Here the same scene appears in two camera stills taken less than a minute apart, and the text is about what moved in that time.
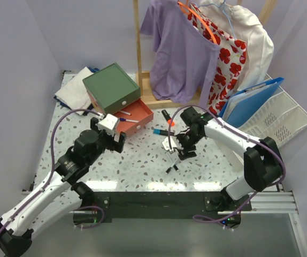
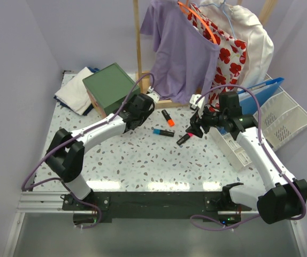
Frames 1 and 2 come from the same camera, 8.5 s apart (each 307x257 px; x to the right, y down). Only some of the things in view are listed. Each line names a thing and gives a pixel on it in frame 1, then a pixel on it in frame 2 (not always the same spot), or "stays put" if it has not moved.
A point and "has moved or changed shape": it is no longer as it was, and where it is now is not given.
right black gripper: x=184 y=153 → x=196 y=122
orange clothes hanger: x=187 y=10 stays put
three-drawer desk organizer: x=112 y=91 has moved or changed shape
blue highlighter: x=158 y=131 stays put
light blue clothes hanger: x=222 y=6 stays put
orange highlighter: x=168 y=118 stays put
